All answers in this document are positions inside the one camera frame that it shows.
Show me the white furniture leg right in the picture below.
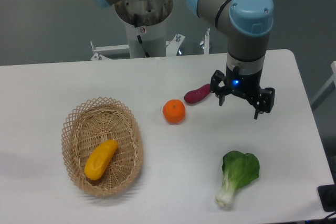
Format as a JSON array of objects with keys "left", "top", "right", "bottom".
[{"left": 310, "top": 61, "right": 335, "bottom": 111}]

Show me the black device at table edge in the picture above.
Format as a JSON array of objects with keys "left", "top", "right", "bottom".
[{"left": 317, "top": 185, "right": 335, "bottom": 212}]

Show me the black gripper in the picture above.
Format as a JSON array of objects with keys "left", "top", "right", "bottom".
[{"left": 210, "top": 66, "right": 275, "bottom": 120}]

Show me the yellow mango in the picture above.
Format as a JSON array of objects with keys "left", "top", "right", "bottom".
[{"left": 84, "top": 140, "right": 118, "bottom": 180}]

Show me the black cable on pedestal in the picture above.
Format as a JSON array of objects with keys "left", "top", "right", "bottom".
[{"left": 133, "top": 14, "right": 151, "bottom": 58}]

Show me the green bok choy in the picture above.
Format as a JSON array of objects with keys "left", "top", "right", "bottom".
[{"left": 215, "top": 151, "right": 260, "bottom": 209}]

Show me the white pedestal base frame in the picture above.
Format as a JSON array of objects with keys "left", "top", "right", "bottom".
[{"left": 90, "top": 28, "right": 212, "bottom": 61}]

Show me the orange tangerine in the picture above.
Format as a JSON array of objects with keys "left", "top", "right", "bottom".
[{"left": 162, "top": 99, "right": 186, "bottom": 124}]

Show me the purple sweet potato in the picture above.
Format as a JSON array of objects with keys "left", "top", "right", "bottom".
[{"left": 184, "top": 83, "right": 210, "bottom": 104}]

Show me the woven wicker basket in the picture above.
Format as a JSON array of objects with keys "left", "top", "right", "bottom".
[{"left": 61, "top": 97, "right": 143, "bottom": 196}]

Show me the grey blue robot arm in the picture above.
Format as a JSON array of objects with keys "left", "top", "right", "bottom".
[{"left": 95, "top": 0, "right": 275, "bottom": 115}]

